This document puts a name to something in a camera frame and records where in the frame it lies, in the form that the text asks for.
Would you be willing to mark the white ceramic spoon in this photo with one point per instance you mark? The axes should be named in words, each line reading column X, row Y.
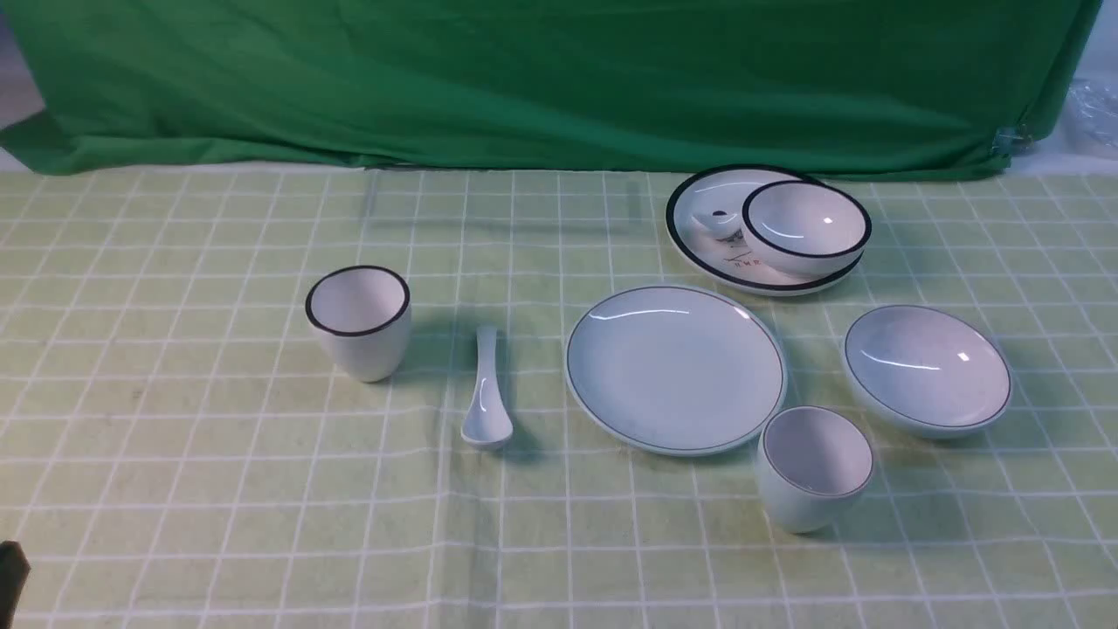
column 487, row 424

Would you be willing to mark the thin-rimmed white cup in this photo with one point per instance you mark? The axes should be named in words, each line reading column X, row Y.
column 812, row 464

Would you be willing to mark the thin-rimmed shallow white bowl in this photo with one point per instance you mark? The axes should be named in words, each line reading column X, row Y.
column 926, row 372

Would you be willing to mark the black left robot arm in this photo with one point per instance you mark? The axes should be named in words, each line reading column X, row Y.
column 14, row 571

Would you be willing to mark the thin-rimmed white plate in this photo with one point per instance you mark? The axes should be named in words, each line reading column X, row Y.
column 675, row 370

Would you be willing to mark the black-rimmed large white plate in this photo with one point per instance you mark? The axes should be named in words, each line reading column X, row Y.
column 732, row 263

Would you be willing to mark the small white spoon on plate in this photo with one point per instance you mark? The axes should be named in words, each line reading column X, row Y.
column 719, row 225

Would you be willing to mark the black-rimmed white cup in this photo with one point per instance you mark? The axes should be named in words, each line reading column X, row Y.
column 362, row 318

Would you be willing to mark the green checkered tablecloth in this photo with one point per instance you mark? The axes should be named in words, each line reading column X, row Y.
column 180, row 452

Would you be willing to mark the black-rimmed white bowl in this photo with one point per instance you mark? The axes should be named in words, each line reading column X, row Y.
column 805, row 229

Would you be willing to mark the green backdrop cloth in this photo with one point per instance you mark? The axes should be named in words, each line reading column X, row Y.
column 898, row 91

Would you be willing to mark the metal clip on backdrop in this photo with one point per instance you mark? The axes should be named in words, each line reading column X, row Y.
column 1010, row 141

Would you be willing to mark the clear plastic wrap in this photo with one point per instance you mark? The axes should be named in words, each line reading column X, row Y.
column 1091, row 117

